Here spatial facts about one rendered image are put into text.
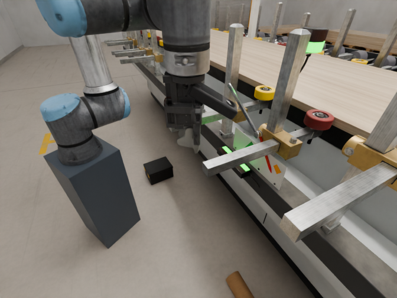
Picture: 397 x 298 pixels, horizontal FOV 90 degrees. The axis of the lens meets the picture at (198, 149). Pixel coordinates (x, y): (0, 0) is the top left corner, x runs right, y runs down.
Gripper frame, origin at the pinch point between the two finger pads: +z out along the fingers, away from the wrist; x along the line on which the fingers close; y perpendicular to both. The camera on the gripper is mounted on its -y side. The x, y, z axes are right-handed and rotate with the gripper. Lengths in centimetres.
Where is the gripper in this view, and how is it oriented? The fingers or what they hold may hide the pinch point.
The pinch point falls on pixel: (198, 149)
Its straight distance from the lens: 53.5
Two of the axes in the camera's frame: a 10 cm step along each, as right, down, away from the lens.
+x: -0.4, 6.0, -8.0
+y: -10.0, -0.2, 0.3
